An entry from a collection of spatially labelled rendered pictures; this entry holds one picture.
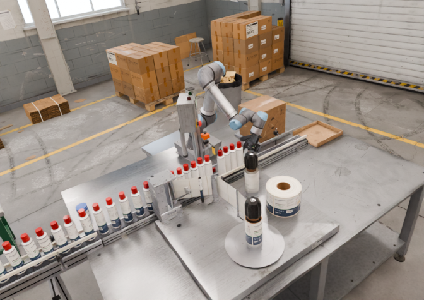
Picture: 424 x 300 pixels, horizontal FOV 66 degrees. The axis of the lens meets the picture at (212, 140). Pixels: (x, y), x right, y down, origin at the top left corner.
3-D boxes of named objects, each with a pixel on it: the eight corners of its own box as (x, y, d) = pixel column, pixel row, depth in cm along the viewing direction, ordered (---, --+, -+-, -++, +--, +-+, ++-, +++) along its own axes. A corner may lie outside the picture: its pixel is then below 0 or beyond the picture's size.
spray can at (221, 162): (222, 179, 220) (220, 153, 209) (217, 176, 223) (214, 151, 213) (227, 175, 223) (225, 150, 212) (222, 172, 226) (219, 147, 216)
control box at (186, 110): (180, 133, 196) (175, 104, 186) (183, 120, 210) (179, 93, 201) (197, 132, 195) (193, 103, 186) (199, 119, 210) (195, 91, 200)
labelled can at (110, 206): (114, 230, 187) (105, 203, 177) (111, 225, 191) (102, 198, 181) (122, 225, 189) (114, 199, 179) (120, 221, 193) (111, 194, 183)
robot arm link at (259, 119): (260, 110, 226) (270, 114, 221) (254, 125, 228) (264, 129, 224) (255, 109, 219) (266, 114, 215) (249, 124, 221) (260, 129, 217)
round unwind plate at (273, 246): (250, 280, 151) (250, 278, 150) (213, 240, 174) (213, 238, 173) (297, 247, 164) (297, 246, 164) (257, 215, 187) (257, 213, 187)
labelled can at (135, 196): (138, 218, 194) (130, 191, 183) (135, 213, 198) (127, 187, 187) (146, 214, 196) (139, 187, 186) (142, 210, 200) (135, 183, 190)
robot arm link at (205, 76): (195, 67, 211) (241, 127, 210) (206, 62, 218) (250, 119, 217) (187, 78, 220) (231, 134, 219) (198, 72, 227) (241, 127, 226)
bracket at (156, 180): (154, 188, 176) (154, 187, 175) (146, 179, 184) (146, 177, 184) (176, 178, 182) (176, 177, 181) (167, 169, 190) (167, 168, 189)
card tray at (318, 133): (317, 147, 251) (317, 143, 249) (292, 135, 271) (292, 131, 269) (342, 134, 265) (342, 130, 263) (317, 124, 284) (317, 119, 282)
